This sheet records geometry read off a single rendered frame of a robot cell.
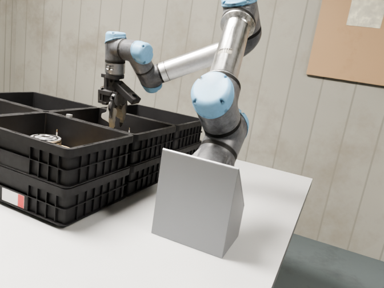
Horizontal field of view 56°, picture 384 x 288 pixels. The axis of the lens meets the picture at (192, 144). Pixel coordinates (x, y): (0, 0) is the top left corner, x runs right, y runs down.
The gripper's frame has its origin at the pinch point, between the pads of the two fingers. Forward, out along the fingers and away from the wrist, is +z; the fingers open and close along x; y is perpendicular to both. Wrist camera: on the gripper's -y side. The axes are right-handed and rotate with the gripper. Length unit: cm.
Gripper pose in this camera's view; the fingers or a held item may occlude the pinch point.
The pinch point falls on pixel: (118, 126)
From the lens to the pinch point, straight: 144.6
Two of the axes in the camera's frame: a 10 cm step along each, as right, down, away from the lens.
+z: -0.9, 9.4, 3.3
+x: -4.4, 2.6, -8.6
